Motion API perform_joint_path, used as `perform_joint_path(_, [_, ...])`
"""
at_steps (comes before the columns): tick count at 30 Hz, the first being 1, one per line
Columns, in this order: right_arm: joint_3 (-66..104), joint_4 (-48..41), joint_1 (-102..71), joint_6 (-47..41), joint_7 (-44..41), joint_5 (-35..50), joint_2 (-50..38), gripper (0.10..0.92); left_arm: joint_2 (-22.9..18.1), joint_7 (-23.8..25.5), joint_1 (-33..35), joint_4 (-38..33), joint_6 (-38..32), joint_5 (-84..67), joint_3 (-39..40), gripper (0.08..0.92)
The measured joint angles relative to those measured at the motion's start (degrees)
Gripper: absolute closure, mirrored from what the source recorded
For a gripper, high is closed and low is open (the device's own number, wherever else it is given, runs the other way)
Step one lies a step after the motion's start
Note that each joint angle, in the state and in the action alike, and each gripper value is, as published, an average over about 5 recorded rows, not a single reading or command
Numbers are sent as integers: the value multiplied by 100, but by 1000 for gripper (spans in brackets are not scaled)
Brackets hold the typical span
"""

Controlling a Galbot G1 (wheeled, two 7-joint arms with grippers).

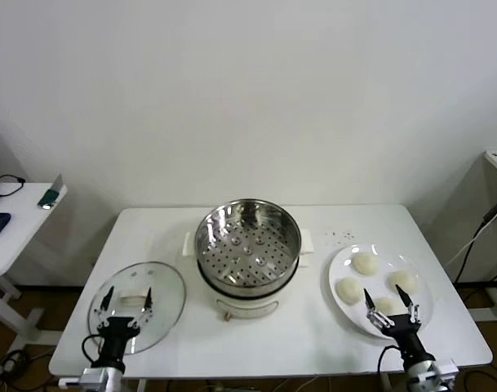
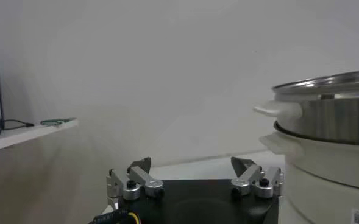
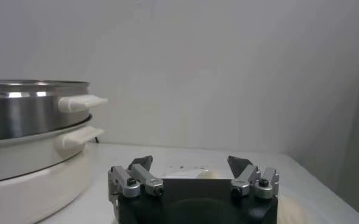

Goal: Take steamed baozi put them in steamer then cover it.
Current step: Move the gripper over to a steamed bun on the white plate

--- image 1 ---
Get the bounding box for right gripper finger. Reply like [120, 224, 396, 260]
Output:
[362, 288, 396, 330]
[394, 283, 422, 324]

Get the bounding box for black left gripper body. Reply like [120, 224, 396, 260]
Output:
[96, 316, 142, 368]

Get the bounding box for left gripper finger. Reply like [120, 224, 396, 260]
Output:
[133, 287, 154, 328]
[93, 285, 115, 328]

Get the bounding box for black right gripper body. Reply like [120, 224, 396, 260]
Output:
[384, 314, 427, 360]

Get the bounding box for white steamed baozi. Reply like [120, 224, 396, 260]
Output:
[336, 277, 366, 305]
[351, 252, 380, 276]
[388, 269, 419, 296]
[372, 296, 404, 318]

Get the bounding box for round glass pot lid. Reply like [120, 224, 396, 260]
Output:
[87, 261, 187, 355]

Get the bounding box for perforated steel steamer basket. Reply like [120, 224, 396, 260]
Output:
[184, 198, 317, 287]

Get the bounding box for white round plate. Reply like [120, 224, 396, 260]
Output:
[327, 243, 435, 341]

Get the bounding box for white electric cooker pot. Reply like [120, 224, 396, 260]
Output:
[197, 252, 311, 323]

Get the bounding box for white side table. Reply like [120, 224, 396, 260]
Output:
[0, 181, 68, 356]

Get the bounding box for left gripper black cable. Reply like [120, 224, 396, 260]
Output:
[82, 333, 104, 368]

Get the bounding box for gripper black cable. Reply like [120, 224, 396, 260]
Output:
[377, 345, 404, 375]
[82, 333, 104, 368]

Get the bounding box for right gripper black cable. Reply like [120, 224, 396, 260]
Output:
[377, 345, 404, 375]

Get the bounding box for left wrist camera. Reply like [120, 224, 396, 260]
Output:
[58, 366, 110, 389]

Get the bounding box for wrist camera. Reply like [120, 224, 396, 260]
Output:
[58, 366, 110, 389]
[429, 358, 459, 385]

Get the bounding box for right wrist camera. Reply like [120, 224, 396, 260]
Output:
[429, 358, 459, 385]

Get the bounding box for thin white cable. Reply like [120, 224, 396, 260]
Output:
[443, 212, 497, 267]

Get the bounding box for black floor cables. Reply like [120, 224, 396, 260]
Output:
[0, 347, 33, 385]

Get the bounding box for green handled scraper tool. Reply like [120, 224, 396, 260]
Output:
[37, 174, 66, 210]

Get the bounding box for black plug with cable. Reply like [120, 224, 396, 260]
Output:
[454, 192, 497, 283]

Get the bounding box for black cable on side table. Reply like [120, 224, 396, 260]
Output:
[0, 174, 27, 199]

